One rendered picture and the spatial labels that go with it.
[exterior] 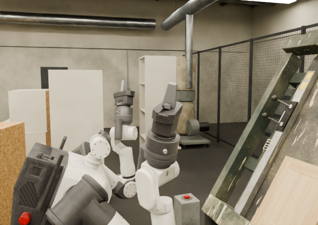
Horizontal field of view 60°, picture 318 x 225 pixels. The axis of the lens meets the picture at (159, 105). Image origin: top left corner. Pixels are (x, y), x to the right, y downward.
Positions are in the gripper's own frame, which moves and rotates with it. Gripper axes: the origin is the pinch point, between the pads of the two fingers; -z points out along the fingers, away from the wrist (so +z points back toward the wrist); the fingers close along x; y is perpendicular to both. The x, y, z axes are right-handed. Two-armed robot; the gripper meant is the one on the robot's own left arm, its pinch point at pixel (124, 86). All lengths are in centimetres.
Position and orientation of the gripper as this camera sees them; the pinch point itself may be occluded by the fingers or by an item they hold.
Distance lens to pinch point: 136.9
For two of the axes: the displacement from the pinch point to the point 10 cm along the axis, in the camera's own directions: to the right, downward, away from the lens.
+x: 7.6, -1.2, -6.4
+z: 0.0, 9.8, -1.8
